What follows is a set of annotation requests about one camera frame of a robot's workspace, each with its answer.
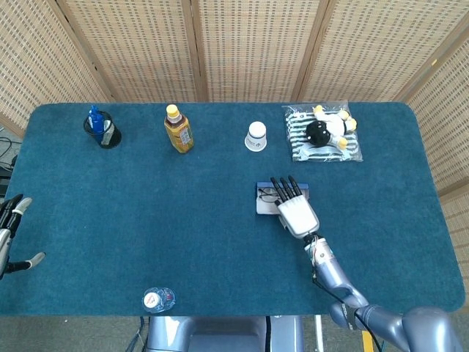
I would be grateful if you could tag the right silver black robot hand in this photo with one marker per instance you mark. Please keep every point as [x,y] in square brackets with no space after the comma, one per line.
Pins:
[298,216]

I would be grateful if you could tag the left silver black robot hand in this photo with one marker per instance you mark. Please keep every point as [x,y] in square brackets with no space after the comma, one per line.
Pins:
[11,218]

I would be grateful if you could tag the white card with glasses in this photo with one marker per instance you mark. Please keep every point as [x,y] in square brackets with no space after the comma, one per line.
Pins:
[265,209]

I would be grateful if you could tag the dark-framed eyeglasses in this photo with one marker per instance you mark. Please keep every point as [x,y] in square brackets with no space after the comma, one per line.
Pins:
[264,191]

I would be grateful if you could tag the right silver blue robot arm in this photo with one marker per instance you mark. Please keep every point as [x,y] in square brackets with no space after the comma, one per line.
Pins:
[333,271]

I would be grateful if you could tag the striped cloth in plastic bag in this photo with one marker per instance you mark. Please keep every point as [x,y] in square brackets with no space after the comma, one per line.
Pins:
[300,146]

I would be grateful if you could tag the black white plush toy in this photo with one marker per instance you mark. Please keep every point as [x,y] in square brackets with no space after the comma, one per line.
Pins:
[318,133]

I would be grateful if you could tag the white paper cup blue print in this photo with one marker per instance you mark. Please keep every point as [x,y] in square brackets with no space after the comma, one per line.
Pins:
[256,137]

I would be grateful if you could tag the silver foil packet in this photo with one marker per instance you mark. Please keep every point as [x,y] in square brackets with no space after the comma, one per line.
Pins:
[107,133]

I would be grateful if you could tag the blue snack packet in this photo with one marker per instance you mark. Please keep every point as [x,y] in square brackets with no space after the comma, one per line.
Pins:
[96,121]

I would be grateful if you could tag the black mesh pen holder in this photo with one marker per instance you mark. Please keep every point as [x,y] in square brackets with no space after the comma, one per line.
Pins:
[114,137]

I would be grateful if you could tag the blue carpet table cover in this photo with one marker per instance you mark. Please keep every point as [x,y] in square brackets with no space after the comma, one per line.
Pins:
[146,220]

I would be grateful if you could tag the grey blue robot torso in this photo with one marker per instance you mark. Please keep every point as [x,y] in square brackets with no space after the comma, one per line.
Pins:
[220,333]

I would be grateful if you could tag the yellow corn tea bottle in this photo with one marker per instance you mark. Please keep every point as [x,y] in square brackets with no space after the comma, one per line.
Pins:
[179,135]

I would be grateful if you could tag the clear water bottle white cap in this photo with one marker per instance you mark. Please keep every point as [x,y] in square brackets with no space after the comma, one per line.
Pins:
[152,298]

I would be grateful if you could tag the woven wicker folding screen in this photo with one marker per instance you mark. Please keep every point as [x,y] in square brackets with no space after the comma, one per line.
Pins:
[238,55]

